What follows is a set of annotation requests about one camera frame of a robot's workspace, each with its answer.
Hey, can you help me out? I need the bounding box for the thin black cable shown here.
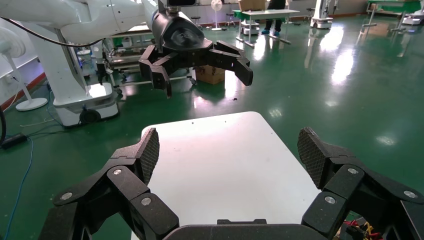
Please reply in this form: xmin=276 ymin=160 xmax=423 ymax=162
xmin=0 ymin=16 xmax=104 ymax=48

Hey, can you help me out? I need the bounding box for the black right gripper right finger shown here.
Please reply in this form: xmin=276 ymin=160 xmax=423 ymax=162
xmin=296 ymin=127 xmax=424 ymax=240

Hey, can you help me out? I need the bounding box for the person in dark clothes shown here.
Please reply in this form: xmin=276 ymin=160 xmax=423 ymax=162
xmin=260 ymin=0 xmax=290 ymax=36

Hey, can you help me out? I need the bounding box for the blue cable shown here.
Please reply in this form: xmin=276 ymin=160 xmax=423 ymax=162
xmin=3 ymin=136 xmax=36 ymax=240

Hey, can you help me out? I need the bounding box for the white robot body column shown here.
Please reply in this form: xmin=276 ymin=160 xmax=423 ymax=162
xmin=26 ymin=28 xmax=121 ymax=129

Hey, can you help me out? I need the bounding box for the green top table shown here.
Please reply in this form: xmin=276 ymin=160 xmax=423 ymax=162
xmin=232 ymin=8 xmax=301 ymax=49

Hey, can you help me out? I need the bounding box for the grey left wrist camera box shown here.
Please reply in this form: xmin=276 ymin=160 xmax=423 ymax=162
xmin=158 ymin=0 xmax=200 ymax=13

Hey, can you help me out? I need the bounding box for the green frame table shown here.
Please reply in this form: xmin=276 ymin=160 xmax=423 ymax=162
xmin=362 ymin=0 xmax=424 ymax=33

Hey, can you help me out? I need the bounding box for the white pedestal fan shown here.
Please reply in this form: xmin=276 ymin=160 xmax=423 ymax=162
xmin=209 ymin=0 xmax=224 ymax=32

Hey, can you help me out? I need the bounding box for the white low cart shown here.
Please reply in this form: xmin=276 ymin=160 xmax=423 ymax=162
xmin=240 ymin=19 xmax=261 ymax=36

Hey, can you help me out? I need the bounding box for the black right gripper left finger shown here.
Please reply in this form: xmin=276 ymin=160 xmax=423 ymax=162
xmin=39 ymin=127 xmax=180 ymax=240

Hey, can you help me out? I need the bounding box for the large cardboard box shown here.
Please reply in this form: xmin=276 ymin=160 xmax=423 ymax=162
xmin=238 ymin=0 xmax=267 ymax=13

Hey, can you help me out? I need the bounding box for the black power adapter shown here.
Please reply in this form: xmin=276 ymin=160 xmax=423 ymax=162
xmin=0 ymin=132 xmax=29 ymax=151

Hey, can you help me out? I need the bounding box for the white standing fan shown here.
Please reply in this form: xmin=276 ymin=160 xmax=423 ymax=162
xmin=0 ymin=26 xmax=49 ymax=112

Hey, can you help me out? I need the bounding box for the small cardboard box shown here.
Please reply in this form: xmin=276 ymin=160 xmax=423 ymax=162
xmin=194 ymin=64 xmax=227 ymax=86

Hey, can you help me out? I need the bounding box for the thick black cable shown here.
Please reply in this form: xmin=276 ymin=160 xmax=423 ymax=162
xmin=0 ymin=105 xmax=8 ymax=147

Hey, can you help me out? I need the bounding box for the white machine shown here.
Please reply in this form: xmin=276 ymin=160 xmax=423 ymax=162
xmin=309 ymin=0 xmax=335 ymax=30

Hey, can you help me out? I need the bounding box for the black stool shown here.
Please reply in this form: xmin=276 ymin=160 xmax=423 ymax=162
xmin=190 ymin=15 xmax=204 ymax=31

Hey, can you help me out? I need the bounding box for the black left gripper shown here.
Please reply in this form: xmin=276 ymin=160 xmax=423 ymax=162
xmin=138 ymin=10 xmax=255 ymax=99

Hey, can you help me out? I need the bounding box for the power supply with coloured cables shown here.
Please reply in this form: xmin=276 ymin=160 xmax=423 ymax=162
xmin=342 ymin=218 xmax=382 ymax=240

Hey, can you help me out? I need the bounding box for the metal trolley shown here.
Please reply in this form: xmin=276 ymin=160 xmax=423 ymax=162
xmin=105 ymin=29 xmax=197 ymax=97

